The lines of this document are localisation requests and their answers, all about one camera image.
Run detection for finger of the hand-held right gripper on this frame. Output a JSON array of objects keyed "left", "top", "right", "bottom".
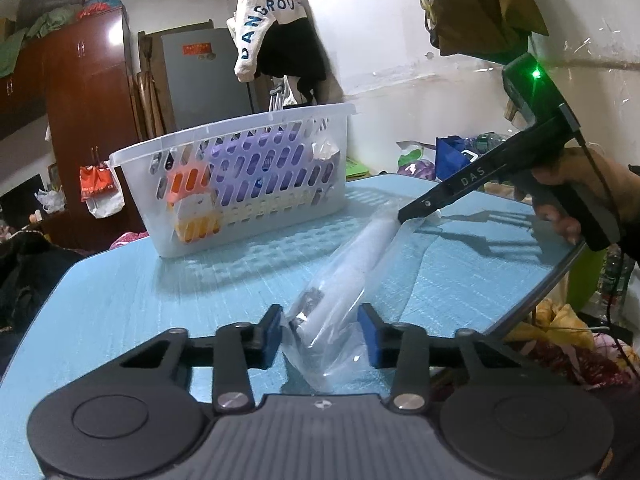
[{"left": 397, "top": 186, "right": 447, "bottom": 224}]

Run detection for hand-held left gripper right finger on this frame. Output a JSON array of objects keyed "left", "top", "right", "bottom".
[{"left": 356, "top": 302, "right": 541, "bottom": 414}]

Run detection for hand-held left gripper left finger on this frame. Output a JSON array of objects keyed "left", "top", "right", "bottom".
[{"left": 120, "top": 304, "right": 286, "bottom": 414}]

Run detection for clear plastic-wrapped roll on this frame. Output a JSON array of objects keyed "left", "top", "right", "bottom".
[{"left": 282, "top": 202, "right": 442, "bottom": 393}]

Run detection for white orange medicine box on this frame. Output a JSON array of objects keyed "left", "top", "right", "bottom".
[{"left": 172, "top": 194, "right": 224, "bottom": 244}]

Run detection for purple tissue pack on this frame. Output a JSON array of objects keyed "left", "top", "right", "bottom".
[{"left": 209, "top": 127, "right": 322, "bottom": 212}]

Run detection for white plastic basket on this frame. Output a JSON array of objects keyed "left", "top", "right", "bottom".
[{"left": 108, "top": 103, "right": 357, "bottom": 259}]

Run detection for person's right hand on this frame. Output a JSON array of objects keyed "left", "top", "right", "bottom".
[{"left": 529, "top": 147, "right": 640, "bottom": 262}]

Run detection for purple printed bag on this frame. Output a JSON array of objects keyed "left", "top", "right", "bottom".
[{"left": 397, "top": 157, "right": 439, "bottom": 181}]

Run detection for clear water bottle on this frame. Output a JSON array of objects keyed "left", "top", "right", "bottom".
[{"left": 475, "top": 132, "right": 512, "bottom": 150}]

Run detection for blue shopping bag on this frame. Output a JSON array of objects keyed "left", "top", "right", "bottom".
[{"left": 435, "top": 135, "right": 507, "bottom": 182}]

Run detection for brown hanging bag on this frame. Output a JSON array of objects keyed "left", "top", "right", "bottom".
[{"left": 429, "top": 0, "right": 549, "bottom": 59}]

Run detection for green bag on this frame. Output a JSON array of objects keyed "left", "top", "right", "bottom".
[{"left": 567, "top": 247, "right": 609, "bottom": 312}]

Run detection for green label plastic bottle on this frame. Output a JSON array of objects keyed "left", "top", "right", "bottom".
[{"left": 597, "top": 249, "right": 632, "bottom": 307}]

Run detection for metal crutches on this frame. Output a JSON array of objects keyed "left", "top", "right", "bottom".
[{"left": 267, "top": 77, "right": 297, "bottom": 112}]

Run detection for black hanging garment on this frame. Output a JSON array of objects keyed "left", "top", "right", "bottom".
[{"left": 257, "top": 20, "right": 329, "bottom": 104}]

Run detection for orange plastic bag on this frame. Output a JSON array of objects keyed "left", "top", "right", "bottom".
[{"left": 79, "top": 164, "right": 115, "bottom": 204}]

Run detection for black clothing pile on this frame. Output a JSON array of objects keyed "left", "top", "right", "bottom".
[{"left": 0, "top": 230, "right": 86, "bottom": 363}]

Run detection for grey door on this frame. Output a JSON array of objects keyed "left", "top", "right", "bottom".
[{"left": 160, "top": 27, "right": 257, "bottom": 137}]

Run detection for white lettered sweater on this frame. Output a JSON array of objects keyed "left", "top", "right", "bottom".
[{"left": 226, "top": 0, "right": 307, "bottom": 84}]

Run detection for crumpled white plastic bag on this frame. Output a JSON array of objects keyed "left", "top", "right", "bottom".
[{"left": 35, "top": 187, "right": 66, "bottom": 214}]

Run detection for wooden sticks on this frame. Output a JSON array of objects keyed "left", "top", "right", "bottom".
[{"left": 137, "top": 32, "right": 167, "bottom": 139}]

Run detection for dark wooden wardrobe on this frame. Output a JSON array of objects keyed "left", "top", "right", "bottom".
[{"left": 0, "top": 7, "right": 147, "bottom": 242}]

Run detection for green cloth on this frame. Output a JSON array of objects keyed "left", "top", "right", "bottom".
[{"left": 0, "top": 7, "right": 77, "bottom": 79}]

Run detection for black cable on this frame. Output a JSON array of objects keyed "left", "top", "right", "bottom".
[{"left": 574, "top": 127, "right": 640, "bottom": 378}]

